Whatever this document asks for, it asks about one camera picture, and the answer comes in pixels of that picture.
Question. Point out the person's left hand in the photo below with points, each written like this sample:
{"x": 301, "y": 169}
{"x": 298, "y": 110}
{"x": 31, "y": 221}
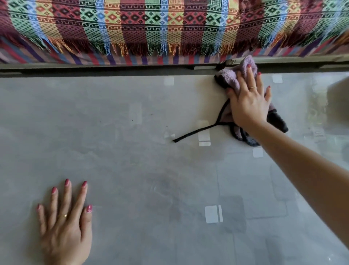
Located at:
{"x": 65, "y": 240}

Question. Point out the person's right hand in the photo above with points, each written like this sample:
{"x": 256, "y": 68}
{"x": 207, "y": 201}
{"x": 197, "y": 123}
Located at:
{"x": 250, "y": 109}

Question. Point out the mauve cleaning cloth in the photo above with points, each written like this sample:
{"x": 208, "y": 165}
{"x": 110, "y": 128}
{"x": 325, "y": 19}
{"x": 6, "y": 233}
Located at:
{"x": 229, "y": 76}

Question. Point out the person's right forearm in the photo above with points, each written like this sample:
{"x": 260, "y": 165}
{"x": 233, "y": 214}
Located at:
{"x": 305, "y": 169}

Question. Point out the grey table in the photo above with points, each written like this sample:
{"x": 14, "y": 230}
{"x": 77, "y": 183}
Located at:
{"x": 136, "y": 177}

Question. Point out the colourful striped woven sofa throw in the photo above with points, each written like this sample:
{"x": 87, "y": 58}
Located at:
{"x": 163, "y": 24}

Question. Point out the brown sofa with cream carving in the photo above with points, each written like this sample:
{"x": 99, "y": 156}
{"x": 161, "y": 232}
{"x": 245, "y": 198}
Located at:
{"x": 109, "y": 67}

